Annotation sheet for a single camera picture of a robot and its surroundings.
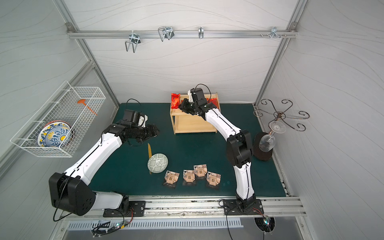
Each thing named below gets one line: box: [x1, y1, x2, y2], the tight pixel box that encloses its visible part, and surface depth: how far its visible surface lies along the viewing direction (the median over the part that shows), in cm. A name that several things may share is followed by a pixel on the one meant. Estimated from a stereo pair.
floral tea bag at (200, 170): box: [193, 164, 208, 177], surface depth 88 cm
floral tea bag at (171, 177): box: [164, 170, 180, 185], surface depth 86 cm
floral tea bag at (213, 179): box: [206, 171, 222, 186], surface depth 86 cm
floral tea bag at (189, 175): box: [183, 169, 196, 183], surface depth 86 cm
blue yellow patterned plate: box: [37, 120, 74, 148], surface depth 62 cm
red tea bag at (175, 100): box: [171, 93, 181, 109], surface depth 90 cm
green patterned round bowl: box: [147, 153, 169, 174], surface depth 89 cm
